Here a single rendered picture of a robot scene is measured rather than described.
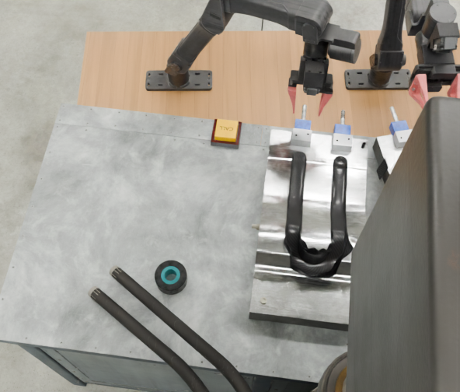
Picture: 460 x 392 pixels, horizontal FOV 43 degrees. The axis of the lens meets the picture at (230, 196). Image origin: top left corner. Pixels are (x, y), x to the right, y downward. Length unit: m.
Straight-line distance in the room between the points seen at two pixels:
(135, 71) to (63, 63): 1.17
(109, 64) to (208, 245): 0.67
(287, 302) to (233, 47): 0.85
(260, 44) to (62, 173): 0.73
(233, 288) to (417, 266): 1.25
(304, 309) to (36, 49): 2.08
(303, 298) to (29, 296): 0.68
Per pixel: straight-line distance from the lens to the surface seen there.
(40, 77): 2.98
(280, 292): 1.44
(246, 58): 1.87
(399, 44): 1.73
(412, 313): 0.27
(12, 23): 3.24
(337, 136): 1.59
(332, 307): 1.45
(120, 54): 1.91
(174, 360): 1.39
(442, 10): 1.38
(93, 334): 1.51
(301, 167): 1.56
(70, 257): 1.59
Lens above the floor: 2.23
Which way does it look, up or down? 63 degrees down
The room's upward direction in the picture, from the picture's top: straight up
